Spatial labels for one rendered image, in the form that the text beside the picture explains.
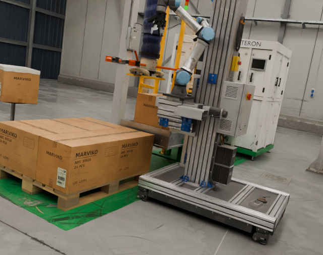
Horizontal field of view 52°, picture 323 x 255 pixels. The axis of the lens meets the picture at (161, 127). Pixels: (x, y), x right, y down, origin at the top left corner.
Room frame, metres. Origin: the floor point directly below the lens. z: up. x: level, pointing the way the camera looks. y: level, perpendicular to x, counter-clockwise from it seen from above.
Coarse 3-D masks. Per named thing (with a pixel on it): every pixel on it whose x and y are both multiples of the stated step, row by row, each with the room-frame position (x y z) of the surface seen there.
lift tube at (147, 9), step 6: (150, 0) 3.52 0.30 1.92; (156, 0) 3.51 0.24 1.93; (156, 6) 3.51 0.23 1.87; (144, 12) 3.59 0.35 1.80; (150, 12) 3.52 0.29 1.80; (144, 18) 3.59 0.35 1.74; (144, 24) 3.56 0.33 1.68; (150, 24) 3.51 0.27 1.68; (144, 30) 3.55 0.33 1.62; (150, 30) 3.52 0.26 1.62; (156, 30) 3.52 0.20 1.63
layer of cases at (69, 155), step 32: (0, 128) 3.01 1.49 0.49; (32, 128) 2.97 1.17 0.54; (64, 128) 3.18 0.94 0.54; (96, 128) 3.42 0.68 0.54; (128, 128) 3.71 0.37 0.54; (0, 160) 3.00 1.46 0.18; (32, 160) 2.76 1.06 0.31; (64, 160) 2.56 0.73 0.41; (96, 160) 2.79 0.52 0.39; (128, 160) 3.20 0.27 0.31; (64, 192) 2.54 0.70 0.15
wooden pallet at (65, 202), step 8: (0, 168) 2.99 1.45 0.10; (8, 168) 2.93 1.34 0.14; (0, 176) 2.99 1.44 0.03; (8, 176) 3.06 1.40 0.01; (16, 176) 2.86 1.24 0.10; (24, 176) 2.80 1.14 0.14; (128, 176) 3.22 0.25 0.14; (136, 176) 3.46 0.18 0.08; (24, 184) 2.80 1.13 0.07; (32, 184) 2.74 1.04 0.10; (40, 184) 2.69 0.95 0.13; (104, 184) 2.91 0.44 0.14; (112, 184) 3.01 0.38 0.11; (120, 184) 3.29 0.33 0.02; (128, 184) 3.32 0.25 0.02; (136, 184) 3.37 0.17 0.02; (32, 192) 2.75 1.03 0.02; (56, 192) 2.59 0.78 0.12; (80, 192) 2.66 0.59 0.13; (96, 192) 2.97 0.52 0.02; (104, 192) 3.00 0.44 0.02; (112, 192) 3.03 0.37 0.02; (64, 200) 2.53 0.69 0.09; (72, 200) 2.58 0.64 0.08; (80, 200) 2.73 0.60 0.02; (88, 200) 2.76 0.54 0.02; (64, 208) 2.53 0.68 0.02; (72, 208) 2.59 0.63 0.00
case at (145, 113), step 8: (144, 96) 3.80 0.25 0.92; (152, 96) 3.74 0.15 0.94; (160, 96) 3.82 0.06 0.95; (136, 104) 3.84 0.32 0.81; (144, 104) 3.79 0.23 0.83; (152, 104) 3.73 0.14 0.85; (136, 112) 3.84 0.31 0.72; (144, 112) 3.78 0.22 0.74; (152, 112) 3.72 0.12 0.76; (136, 120) 3.83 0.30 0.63; (144, 120) 3.77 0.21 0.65; (152, 120) 3.71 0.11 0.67; (160, 128) 3.65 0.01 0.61; (168, 128) 3.77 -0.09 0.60
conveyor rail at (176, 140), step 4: (172, 132) 3.59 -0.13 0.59; (172, 136) 3.60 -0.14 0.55; (176, 136) 3.68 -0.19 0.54; (180, 136) 3.76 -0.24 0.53; (224, 136) 5.00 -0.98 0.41; (172, 140) 3.61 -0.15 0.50; (176, 140) 3.69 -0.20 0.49; (180, 140) 3.78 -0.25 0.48; (172, 144) 3.62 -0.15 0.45; (176, 144) 3.70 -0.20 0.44; (180, 144) 3.79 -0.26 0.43
